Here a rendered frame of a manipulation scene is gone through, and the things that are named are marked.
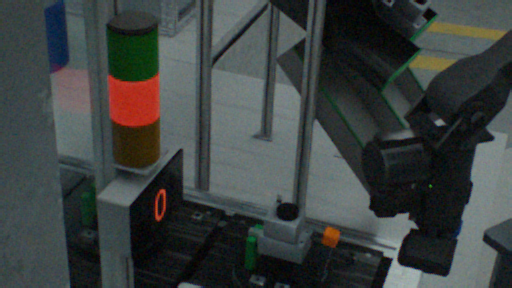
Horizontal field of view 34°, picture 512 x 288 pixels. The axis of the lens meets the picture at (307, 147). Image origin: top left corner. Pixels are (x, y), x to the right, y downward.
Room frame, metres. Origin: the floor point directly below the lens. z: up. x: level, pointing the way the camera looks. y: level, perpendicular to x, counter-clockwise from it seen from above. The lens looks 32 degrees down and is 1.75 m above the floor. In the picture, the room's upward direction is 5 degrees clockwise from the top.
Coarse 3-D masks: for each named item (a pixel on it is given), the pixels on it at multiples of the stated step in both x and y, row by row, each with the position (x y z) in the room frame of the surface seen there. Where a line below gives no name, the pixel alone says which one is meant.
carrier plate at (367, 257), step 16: (240, 224) 1.01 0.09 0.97; (256, 224) 1.01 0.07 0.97; (224, 240) 0.97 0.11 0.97; (240, 240) 0.97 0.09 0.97; (208, 256) 0.93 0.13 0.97; (224, 256) 0.93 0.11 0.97; (336, 256) 0.95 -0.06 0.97; (368, 256) 0.96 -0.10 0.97; (208, 272) 0.89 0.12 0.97; (224, 272) 0.90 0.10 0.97; (336, 272) 0.92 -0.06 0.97; (352, 272) 0.92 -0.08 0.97; (368, 272) 0.92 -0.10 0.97
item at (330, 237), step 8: (312, 232) 0.88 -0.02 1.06; (328, 232) 0.87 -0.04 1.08; (336, 232) 0.88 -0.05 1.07; (320, 240) 0.87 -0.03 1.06; (328, 240) 0.87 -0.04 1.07; (336, 240) 0.86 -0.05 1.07; (328, 248) 0.87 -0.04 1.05; (320, 256) 0.87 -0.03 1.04; (328, 256) 0.87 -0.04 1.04; (320, 264) 0.87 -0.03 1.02; (320, 272) 0.87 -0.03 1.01
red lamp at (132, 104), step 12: (120, 84) 0.71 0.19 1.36; (132, 84) 0.71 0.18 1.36; (144, 84) 0.72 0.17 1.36; (156, 84) 0.73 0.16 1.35; (120, 96) 0.71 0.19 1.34; (132, 96) 0.71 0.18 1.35; (144, 96) 0.72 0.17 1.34; (156, 96) 0.73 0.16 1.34; (120, 108) 0.71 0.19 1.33; (132, 108) 0.71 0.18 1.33; (144, 108) 0.72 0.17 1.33; (156, 108) 0.73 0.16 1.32; (120, 120) 0.71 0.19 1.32; (132, 120) 0.71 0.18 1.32; (144, 120) 0.72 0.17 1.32
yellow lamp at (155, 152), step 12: (156, 120) 0.73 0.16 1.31; (120, 132) 0.71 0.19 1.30; (132, 132) 0.71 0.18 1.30; (144, 132) 0.72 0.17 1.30; (156, 132) 0.73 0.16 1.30; (120, 144) 0.72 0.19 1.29; (132, 144) 0.71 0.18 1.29; (144, 144) 0.72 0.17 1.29; (156, 144) 0.73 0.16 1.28; (120, 156) 0.72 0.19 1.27; (132, 156) 0.71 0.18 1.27; (144, 156) 0.72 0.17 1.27; (156, 156) 0.73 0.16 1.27
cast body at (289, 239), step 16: (272, 208) 0.90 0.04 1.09; (288, 208) 0.89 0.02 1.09; (272, 224) 0.87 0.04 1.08; (288, 224) 0.87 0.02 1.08; (304, 224) 0.90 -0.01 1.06; (272, 240) 0.87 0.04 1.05; (288, 240) 0.87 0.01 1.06; (304, 240) 0.88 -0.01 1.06; (272, 256) 0.87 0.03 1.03; (288, 256) 0.87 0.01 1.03; (304, 256) 0.87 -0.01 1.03
